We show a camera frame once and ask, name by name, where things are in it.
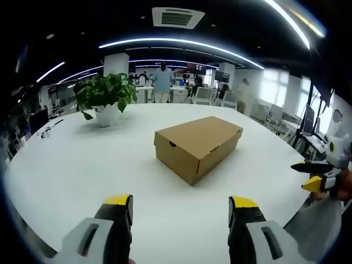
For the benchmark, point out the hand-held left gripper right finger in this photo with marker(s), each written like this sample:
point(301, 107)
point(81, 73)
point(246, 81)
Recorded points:
point(255, 242)

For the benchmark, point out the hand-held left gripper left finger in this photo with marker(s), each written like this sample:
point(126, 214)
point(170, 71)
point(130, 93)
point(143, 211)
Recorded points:
point(82, 242)

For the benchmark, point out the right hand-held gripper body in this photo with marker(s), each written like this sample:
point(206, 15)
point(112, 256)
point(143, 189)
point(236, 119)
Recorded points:
point(339, 151)

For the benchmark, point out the brown cardboard shoe box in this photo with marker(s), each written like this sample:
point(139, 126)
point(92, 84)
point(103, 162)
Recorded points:
point(192, 140)

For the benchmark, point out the person's right hand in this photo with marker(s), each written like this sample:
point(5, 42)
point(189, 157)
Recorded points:
point(345, 187)

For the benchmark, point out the black monitor on stand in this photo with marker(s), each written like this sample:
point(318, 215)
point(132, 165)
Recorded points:
point(308, 121)

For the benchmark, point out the white mesh office chair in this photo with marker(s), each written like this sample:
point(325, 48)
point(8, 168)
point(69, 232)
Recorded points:
point(229, 99)
point(203, 95)

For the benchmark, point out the small white and black gadget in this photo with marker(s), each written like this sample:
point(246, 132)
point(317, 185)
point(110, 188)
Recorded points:
point(46, 133)

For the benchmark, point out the black pen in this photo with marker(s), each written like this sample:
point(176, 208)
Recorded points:
point(58, 123)

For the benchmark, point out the white plant pot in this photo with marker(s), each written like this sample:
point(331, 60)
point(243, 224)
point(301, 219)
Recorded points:
point(107, 116)

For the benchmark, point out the bright ceiling light strip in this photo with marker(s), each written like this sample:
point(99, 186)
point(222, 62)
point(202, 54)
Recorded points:
point(288, 19)

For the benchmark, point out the green potted plant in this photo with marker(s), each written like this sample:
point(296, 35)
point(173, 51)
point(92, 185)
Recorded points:
point(104, 88)

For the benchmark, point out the long curved ceiling light strip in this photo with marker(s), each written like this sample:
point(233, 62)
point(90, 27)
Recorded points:
point(192, 43)

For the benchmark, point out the short ceiling light strip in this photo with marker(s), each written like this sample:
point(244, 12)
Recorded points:
point(50, 71)

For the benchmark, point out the white square pillar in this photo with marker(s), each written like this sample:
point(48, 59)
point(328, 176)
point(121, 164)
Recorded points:
point(116, 64)

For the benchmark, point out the ceiling air conditioner vent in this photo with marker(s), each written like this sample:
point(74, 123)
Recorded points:
point(178, 17)

